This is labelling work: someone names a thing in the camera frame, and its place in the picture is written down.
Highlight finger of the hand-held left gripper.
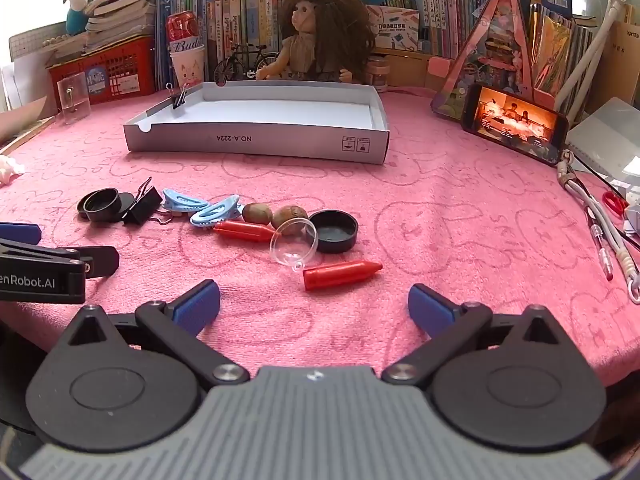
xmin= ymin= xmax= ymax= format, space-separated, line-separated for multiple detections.
xmin=0 ymin=222 xmax=42 ymax=247
xmin=47 ymin=246 xmax=120 ymax=279

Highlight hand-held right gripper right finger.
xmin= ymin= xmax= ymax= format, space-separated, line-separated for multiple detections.
xmin=382 ymin=284 xmax=568 ymax=386

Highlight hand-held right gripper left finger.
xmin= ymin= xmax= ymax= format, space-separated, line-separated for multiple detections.
xmin=65 ymin=280 xmax=251 ymax=387

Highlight black binder clip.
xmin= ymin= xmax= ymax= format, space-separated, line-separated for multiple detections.
xmin=121 ymin=176 xmax=174 ymax=226
xmin=165 ymin=82 xmax=194 ymax=110

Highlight red crayon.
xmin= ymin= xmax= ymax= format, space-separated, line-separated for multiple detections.
xmin=213 ymin=220 xmax=281 ymax=244
xmin=303 ymin=260 xmax=384 ymax=292

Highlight blue hair clip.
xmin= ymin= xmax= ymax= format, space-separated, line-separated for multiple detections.
xmin=189 ymin=195 xmax=242 ymax=228
xmin=162 ymin=188 xmax=210 ymax=215

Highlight clear plastic round cup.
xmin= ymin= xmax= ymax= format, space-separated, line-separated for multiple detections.
xmin=270 ymin=217 xmax=320 ymax=274

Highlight brown nut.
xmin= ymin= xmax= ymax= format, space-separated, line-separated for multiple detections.
xmin=271 ymin=205 xmax=309 ymax=236
xmin=242 ymin=202 xmax=274 ymax=224

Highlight large black cap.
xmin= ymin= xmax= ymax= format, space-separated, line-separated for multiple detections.
xmin=310 ymin=210 xmax=360 ymax=254

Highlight white cardboard box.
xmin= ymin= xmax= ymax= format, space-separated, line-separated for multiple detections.
xmin=123 ymin=81 xmax=390 ymax=165

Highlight crumpled white tissue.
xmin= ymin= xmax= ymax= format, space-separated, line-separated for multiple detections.
xmin=0 ymin=155 xmax=25 ymax=187

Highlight pink rabbit print cloth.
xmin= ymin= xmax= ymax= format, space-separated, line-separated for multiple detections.
xmin=0 ymin=85 xmax=640 ymax=396

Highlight wooden board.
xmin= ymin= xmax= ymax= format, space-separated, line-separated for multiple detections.
xmin=0 ymin=114 xmax=57 ymax=157

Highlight beige paper sheet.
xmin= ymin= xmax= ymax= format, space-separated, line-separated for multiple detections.
xmin=0 ymin=96 xmax=48 ymax=143

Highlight red pen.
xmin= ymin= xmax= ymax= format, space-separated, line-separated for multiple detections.
xmin=584 ymin=205 xmax=616 ymax=282

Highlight red plastic crate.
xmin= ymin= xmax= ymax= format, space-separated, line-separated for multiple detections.
xmin=47 ymin=36 xmax=157 ymax=106

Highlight white grid board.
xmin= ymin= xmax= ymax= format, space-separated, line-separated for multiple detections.
xmin=9 ymin=22 xmax=68 ymax=61

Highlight black smartphone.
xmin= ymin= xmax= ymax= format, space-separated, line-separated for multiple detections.
xmin=461 ymin=84 xmax=571 ymax=167

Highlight white paper cup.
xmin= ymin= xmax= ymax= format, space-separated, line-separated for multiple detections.
xmin=169 ymin=45 xmax=207 ymax=92

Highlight small blue white plush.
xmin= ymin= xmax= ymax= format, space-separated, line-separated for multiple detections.
xmin=65 ymin=0 xmax=92 ymax=36

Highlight miniature black bicycle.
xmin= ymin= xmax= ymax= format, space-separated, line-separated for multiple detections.
xmin=213 ymin=42 xmax=283 ymax=86

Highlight wooden drawer unit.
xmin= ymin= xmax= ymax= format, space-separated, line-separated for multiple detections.
xmin=372 ymin=47 xmax=456 ymax=89

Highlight white plastic jar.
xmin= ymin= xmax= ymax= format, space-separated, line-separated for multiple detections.
xmin=369 ymin=55 xmax=391 ymax=89

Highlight red drink can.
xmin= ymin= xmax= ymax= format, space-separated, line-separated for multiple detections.
xmin=166 ymin=10 xmax=204 ymax=54

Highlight stack of worn books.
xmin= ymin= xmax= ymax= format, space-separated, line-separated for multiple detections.
xmin=47 ymin=0 xmax=160 ymax=58

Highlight grey plastic folder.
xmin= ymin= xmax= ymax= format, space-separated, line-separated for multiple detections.
xmin=565 ymin=96 xmax=640 ymax=196

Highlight pink triangular toy house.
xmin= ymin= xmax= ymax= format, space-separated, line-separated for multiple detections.
xmin=431 ymin=0 xmax=556 ymax=121

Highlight brown haired doll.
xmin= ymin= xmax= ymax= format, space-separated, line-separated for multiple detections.
xmin=256 ymin=0 xmax=377 ymax=85

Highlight row of upright books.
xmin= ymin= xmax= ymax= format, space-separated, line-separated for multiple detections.
xmin=302 ymin=0 xmax=501 ymax=58
xmin=156 ymin=0 xmax=311 ymax=81

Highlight illustrated white carton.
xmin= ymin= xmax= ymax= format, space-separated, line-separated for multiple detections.
xmin=365 ymin=4 xmax=420 ymax=52

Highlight stack of glossy picture books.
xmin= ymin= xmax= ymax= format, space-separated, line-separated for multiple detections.
xmin=520 ymin=0 xmax=598 ymax=106

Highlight white pipe rack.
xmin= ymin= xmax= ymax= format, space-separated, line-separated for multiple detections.
xmin=555 ymin=0 xmax=632 ymax=111

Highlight brown cardboard sheet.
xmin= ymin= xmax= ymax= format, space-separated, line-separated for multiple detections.
xmin=582 ymin=20 xmax=640 ymax=116

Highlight white corded lanyard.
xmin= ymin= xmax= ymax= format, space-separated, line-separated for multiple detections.
xmin=557 ymin=149 xmax=640 ymax=306

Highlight red handled scissors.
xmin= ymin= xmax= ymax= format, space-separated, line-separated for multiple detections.
xmin=601 ymin=189 xmax=640 ymax=251

